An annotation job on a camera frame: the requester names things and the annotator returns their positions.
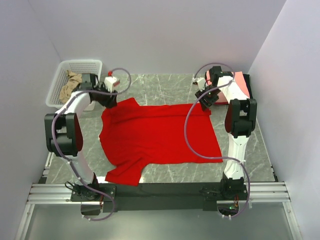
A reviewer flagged black folded t shirt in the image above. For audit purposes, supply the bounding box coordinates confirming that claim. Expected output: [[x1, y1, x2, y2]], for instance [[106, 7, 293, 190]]
[[242, 73, 254, 99]]

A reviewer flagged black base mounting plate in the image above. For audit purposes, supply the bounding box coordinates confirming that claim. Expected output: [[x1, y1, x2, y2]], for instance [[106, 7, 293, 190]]
[[70, 182, 248, 213]]

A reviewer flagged pink folded t shirt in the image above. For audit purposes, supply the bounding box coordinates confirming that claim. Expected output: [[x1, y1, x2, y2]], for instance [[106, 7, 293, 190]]
[[218, 71, 250, 98]]

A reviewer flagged beige crumpled t shirt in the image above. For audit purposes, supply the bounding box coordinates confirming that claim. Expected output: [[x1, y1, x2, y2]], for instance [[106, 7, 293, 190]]
[[59, 70, 82, 104]]

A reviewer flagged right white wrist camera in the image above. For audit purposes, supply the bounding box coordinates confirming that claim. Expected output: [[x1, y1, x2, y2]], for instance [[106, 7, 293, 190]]
[[192, 77, 207, 91]]

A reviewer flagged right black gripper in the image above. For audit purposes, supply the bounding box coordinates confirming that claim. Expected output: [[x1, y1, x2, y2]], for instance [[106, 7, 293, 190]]
[[195, 85, 221, 112]]

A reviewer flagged dark red folded t shirt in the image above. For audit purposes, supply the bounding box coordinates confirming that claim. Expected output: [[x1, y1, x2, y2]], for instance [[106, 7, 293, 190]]
[[214, 95, 229, 105]]

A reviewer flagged white plastic basket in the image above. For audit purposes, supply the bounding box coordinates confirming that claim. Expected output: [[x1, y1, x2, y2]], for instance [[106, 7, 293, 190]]
[[45, 59, 103, 110]]

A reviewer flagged aluminium rail frame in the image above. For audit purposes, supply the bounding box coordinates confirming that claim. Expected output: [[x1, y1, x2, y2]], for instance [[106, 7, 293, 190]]
[[16, 151, 303, 240]]

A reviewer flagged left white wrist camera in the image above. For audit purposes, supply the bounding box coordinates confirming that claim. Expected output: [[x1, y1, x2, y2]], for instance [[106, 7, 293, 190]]
[[103, 76, 120, 93]]

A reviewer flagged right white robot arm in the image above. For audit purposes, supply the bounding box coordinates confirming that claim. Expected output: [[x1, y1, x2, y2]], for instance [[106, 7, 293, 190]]
[[192, 65, 258, 200]]

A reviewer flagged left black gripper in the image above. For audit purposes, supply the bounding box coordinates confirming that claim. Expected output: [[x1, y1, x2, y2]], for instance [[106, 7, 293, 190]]
[[94, 82, 118, 109]]

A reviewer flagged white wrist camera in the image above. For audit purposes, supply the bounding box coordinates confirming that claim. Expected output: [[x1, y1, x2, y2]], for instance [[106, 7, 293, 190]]
[[192, 77, 207, 91], [103, 76, 120, 93]]

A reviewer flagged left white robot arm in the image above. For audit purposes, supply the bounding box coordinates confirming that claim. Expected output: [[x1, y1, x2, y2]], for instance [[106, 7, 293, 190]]
[[44, 73, 120, 201]]

